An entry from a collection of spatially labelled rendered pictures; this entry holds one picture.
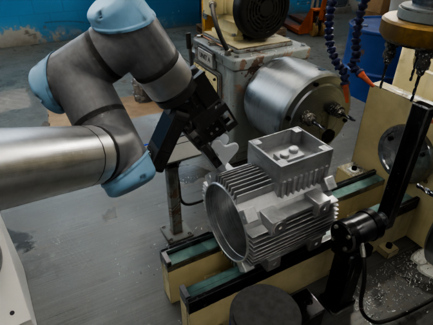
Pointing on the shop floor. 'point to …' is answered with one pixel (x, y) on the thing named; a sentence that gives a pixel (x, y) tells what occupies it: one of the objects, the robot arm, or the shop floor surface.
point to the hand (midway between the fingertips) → (218, 169)
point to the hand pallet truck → (314, 21)
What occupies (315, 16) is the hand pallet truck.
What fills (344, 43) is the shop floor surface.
